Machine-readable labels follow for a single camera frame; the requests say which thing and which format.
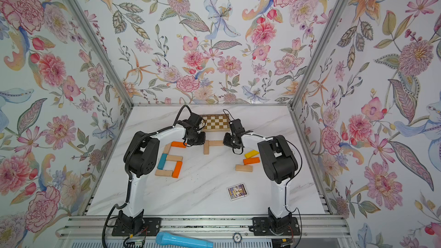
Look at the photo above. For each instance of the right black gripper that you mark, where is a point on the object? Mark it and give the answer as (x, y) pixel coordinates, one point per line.
(226, 140)

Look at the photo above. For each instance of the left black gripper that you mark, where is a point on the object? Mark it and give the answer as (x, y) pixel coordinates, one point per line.
(202, 140)

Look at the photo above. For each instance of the orange block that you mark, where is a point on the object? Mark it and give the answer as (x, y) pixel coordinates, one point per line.
(177, 169)
(252, 160)
(179, 144)

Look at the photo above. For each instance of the natural block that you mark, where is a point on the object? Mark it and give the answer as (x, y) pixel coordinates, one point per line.
(164, 173)
(167, 149)
(216, 143)
(174, 158)
(206, 148)
(244, 168)

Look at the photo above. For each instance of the yellow block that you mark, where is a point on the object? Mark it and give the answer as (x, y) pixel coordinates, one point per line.
(251, 154)

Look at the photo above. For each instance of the orange block front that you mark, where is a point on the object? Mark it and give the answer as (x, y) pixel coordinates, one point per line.
(177, 169)

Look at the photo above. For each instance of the teal wooden block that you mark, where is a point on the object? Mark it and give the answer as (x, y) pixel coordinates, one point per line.
(162, 161)

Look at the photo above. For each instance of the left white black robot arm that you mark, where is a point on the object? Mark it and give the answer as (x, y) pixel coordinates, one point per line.
(141, 157)

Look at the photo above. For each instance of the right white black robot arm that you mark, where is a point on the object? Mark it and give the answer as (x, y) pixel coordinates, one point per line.
(280, 166)

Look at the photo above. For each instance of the wooden chessboard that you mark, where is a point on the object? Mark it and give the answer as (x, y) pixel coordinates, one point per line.
(215, 123)

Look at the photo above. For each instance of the playing card box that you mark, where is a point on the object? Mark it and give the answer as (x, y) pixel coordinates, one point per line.
(237, 192)

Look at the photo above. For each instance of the small round gauge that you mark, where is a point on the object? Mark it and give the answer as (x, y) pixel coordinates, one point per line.
(237, 238)

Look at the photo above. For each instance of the blue microphone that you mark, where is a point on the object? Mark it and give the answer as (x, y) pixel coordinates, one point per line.
(164, 238)

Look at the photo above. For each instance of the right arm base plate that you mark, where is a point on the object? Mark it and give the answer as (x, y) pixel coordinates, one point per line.
(265, 226)

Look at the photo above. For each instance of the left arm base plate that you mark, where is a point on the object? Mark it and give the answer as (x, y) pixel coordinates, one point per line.
(146, 227)

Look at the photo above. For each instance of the aluminium front rail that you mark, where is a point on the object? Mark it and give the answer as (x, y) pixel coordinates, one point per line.
(210, 226)

